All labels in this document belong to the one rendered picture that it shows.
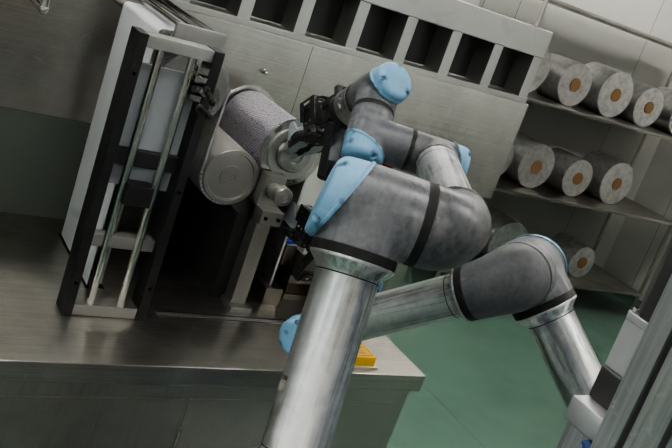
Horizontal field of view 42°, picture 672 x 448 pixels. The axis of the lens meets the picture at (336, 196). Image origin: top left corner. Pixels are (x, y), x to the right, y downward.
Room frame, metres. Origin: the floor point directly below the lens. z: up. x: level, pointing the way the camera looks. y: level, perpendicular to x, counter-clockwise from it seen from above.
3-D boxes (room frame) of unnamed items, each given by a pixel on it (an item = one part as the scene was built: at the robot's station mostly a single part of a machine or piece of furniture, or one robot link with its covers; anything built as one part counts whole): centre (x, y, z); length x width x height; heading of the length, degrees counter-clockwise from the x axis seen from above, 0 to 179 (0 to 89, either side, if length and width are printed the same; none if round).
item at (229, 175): (1.84, 0.29, 1.17); 0.26 x 0.12 x 0.12; 34
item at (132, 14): (1.75, 0.48, 1.17); 0.34 x 0.05 x 0.54; 34
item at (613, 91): (5.57, -1.31, 0.92); 1.83 x 0.53 x 1.85; 124
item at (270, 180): (1.75, 0.12, 1.05); 0.06 x 0.05 x 0.31; 34
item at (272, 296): (1.94, 0.14, 0.92); 0.28 x 0.04 x 0.04; 34
